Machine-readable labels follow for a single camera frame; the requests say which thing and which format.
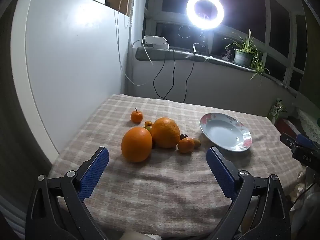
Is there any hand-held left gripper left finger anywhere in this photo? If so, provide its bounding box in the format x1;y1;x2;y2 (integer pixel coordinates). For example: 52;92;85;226
25;146;110;240

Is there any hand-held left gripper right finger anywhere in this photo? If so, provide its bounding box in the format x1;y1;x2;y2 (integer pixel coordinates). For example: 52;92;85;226
206;146;292;240

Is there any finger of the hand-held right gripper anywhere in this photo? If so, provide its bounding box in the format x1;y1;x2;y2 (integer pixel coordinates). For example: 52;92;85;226
280;132;298;151
296;133;316;148

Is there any white floral plate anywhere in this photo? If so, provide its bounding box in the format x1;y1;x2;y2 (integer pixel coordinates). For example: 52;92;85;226
199;113;252;152

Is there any small tangerine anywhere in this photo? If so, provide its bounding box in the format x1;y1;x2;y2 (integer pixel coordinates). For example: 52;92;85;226
178;137;195;154

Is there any large orange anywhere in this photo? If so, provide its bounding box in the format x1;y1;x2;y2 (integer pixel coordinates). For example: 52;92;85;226
121;127;153;163
151;117;181;149

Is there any tangerine with stem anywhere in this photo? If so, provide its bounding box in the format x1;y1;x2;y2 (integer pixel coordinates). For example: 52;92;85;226
131;107;144;123

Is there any red cardboard box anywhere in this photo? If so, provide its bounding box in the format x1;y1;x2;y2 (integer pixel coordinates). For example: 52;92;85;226
274;117;300;140

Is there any white lace cloth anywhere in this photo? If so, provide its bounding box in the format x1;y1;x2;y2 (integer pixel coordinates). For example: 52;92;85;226
297;107;320;140

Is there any beige cloth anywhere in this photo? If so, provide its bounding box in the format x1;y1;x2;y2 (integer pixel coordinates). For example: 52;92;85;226
291;170;320;220

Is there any green white package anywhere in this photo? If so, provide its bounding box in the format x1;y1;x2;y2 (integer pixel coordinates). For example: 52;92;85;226
267;98;288;124

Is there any potted spider plant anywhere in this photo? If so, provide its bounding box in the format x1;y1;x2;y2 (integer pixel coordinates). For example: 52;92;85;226
223;29;270;80

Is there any small purple plant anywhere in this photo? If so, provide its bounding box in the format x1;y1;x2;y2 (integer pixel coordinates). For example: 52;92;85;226
221;49;234;61

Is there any white partition panel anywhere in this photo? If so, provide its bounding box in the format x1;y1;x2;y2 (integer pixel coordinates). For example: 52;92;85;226
10;0;132;162

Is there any white power strip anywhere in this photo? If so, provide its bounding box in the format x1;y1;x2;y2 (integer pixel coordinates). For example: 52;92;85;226
142;35;170;50

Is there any black cable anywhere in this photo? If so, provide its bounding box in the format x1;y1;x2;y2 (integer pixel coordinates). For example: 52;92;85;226
184;52;197;103
152;50;176;100

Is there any white window frame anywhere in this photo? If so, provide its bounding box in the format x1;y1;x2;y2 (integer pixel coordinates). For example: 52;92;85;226
144;0;309;90

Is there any white cable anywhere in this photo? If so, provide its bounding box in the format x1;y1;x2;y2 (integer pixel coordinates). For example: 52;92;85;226
114;0;154;87

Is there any ring light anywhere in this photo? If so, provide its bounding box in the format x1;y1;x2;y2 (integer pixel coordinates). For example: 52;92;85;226
186;0;225;30

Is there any white beaded cord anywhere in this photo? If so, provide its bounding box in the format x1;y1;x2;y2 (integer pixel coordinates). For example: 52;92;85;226
127;0;133;27

